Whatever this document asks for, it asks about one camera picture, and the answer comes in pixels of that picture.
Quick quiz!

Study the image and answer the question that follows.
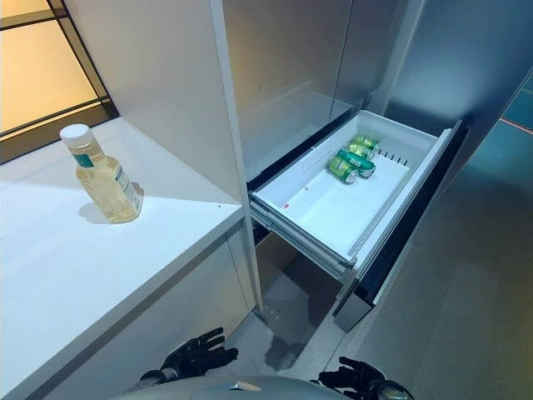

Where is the white fridge drawer dark front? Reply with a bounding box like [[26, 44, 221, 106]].
[[248, 109, 470, 334]]

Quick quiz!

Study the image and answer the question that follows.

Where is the black framed amber window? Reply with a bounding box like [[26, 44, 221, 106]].
[[0, 0, 114, 168]]

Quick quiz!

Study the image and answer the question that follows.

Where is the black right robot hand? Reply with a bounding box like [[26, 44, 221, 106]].
[[318, 356, 386, 395]]

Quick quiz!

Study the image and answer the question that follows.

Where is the dark green drink can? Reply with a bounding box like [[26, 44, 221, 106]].
[[336, 147, 377, 179]]

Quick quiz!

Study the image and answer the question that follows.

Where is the stainless steel fridge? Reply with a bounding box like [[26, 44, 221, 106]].
[[222, 0, 421, 184]]

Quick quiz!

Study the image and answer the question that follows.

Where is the white tall cabinet panel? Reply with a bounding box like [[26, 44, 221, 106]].
[[62, 0, 263, 309]]

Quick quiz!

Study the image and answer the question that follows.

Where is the light green drink can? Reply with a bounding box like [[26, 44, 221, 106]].
[[327, 156, 360, 184], [348, 133, 381, 160]]

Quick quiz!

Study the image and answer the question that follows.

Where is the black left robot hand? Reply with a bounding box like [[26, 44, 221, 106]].
[[160, 327, 239, 383]]

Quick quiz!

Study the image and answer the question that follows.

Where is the yellow drink bottle white cap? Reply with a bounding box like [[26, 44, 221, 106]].
[[59, 123, 145, 225]]

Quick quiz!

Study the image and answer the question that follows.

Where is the grey robot torso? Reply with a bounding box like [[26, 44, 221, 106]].
[[120, 362, 334, 400]]

